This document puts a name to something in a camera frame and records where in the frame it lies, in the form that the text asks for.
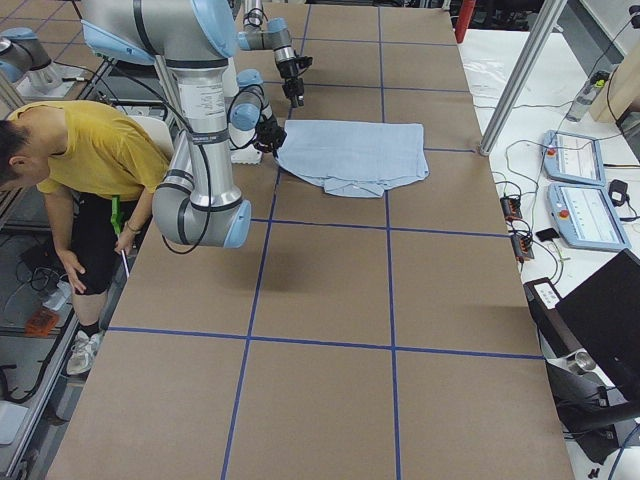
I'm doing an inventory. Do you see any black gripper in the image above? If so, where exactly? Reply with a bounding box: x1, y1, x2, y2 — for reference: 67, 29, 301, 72
253, 117, 287, 153
276, 57, 304, 108

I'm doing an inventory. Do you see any light blue button shirt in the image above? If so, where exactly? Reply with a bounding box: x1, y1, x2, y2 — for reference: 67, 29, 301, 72
277, 120, 429, 198

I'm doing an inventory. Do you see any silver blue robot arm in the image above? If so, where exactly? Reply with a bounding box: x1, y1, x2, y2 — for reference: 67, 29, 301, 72
82, 1, 252, 248
237, 0, 313, 108

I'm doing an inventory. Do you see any white plastic chair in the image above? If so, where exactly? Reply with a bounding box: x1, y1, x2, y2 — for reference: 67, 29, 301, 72
129, 115, 174, 159

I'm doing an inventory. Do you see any green handheld controller tool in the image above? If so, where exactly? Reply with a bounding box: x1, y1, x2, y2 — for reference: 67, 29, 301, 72
110, 195, 123, 236

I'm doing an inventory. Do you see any person in yellow shirt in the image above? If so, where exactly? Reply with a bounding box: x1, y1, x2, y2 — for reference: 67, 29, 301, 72
1, 100, 169, 375

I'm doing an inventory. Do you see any far teach pendant tablet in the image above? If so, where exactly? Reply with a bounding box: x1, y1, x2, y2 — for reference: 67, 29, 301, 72
542, 130, 606, 187

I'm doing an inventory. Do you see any teach pendant tablet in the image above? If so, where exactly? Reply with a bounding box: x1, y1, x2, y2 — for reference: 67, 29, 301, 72
547, 182, 631, 252
542, 130, 606, 187

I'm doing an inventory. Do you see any clear water bottle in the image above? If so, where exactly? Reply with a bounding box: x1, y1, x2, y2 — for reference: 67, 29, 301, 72
565, 70, 610, 122

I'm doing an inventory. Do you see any near teach pendant tablet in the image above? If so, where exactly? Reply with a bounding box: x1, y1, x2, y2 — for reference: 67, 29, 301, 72
547, 182, 631, 252

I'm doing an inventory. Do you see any black laptop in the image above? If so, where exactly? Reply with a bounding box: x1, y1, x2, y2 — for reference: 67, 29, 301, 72
556, 249, 639, 400

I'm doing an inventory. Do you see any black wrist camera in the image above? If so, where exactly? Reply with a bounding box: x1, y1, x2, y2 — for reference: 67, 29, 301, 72
296, 56, 313, 72

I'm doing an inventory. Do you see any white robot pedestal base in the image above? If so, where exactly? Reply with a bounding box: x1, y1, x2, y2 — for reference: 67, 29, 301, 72
222, 58, 263, 165

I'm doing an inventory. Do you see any aluminium frame post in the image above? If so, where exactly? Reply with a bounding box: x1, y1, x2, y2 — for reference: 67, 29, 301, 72
478, 0, 567, 157

